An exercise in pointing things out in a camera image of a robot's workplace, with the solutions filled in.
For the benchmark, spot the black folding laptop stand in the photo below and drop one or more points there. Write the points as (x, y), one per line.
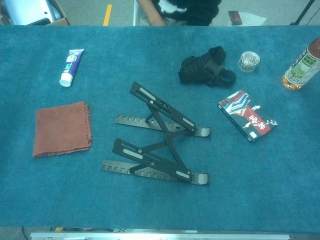
(162, 105)

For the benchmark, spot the brown folded cloth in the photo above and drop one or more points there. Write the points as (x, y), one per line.
(62, 128)

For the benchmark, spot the black wrist brace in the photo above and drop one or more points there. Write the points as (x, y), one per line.
(197, 67)

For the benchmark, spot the teal table cloth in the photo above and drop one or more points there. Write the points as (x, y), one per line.
(160, 207)

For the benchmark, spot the red black printed box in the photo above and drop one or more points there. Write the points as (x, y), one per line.
(250, 117)

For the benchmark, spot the purple white toothpaste tube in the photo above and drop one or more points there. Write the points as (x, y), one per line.
(71, 65)

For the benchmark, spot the clear jar of paper clips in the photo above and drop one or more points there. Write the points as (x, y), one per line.
(248, 62)

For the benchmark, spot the white chair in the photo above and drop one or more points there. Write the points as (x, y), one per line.
(136, 15)

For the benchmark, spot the seated person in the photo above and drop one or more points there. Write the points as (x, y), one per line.
(195, 12)

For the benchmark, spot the yellow floor tape strip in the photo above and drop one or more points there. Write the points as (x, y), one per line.
(107, 15)

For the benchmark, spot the dark red phone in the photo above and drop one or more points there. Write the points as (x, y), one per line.
(235, 17)

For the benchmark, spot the clear plastic bag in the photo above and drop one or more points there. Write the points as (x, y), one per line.
(252, 20)

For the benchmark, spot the brown cardboard box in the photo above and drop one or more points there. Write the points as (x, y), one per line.
(61, 21)

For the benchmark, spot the amber tea bottle green label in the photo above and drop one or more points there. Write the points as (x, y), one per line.
(300, 67)

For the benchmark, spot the white plastic device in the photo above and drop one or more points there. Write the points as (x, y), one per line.
(25, 10)

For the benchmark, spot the black tripod leg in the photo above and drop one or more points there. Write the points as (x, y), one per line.
(303, 11)

